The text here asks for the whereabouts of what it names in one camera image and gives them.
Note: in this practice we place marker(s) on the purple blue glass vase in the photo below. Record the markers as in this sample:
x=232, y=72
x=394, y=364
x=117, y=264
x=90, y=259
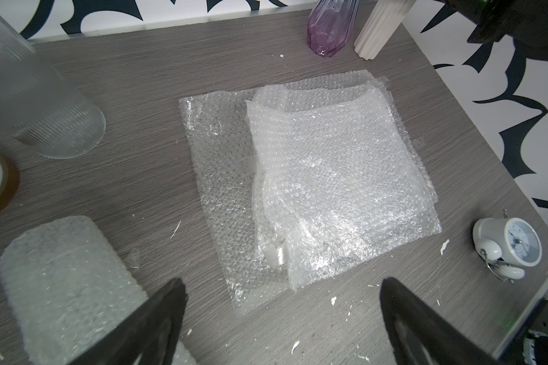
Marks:
x=330, y=25

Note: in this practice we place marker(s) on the bubble-wrapped cylinder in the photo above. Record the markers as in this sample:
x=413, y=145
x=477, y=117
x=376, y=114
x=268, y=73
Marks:
x=340, y=185

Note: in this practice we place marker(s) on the bubble wrap around vase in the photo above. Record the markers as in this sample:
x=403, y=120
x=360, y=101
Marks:
x=230, y=186

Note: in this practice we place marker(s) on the bubble-wrapped roll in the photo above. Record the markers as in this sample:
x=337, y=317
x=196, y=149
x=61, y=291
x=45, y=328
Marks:
x=68, y=289

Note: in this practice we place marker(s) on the clear glass vase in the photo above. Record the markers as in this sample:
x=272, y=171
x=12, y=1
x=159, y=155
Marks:
x=39, y=108

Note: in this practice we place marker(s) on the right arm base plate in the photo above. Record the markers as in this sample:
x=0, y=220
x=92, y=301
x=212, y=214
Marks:
x=530, y=345

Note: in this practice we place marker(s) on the brown tape roll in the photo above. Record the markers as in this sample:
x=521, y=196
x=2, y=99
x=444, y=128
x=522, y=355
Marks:
x=9, y=181

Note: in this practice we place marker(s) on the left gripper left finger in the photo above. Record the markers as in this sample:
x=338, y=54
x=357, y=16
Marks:
x=147, y=336

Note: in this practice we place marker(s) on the white alarm clock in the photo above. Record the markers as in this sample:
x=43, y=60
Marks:
x=507, y=245

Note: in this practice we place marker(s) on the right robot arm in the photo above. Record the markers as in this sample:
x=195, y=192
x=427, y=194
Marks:
x=525, y=21

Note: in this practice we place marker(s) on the white ribbed ceramic vase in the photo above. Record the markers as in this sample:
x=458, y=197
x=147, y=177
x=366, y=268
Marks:
x=383, y=21

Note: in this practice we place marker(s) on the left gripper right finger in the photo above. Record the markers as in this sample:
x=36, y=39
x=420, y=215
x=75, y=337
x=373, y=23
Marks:
x=418, y=335

